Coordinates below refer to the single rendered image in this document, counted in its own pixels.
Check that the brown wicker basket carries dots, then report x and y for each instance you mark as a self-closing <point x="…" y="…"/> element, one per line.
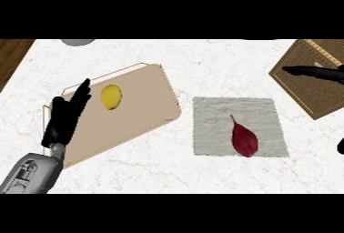
<point x="313" y="82"/>

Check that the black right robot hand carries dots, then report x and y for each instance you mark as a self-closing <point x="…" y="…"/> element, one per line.
<point x="316" y="72"/>

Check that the beige cutting board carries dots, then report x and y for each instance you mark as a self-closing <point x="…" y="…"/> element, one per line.
<point x="118" y="113"/>

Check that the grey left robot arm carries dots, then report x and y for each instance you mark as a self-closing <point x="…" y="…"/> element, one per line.
<point x="31" y="173"/>

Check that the grey round object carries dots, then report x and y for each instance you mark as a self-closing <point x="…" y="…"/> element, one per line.
<point x="77" y="42"/>

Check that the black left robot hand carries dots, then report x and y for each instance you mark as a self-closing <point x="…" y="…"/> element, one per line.
<point x="66" y="112"/>

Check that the yellow lemon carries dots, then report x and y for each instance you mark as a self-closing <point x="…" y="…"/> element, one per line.
<point x="111" y="96"/>

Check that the grey placemat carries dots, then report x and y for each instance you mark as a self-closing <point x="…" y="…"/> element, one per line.
<point x="238" y="126"/>

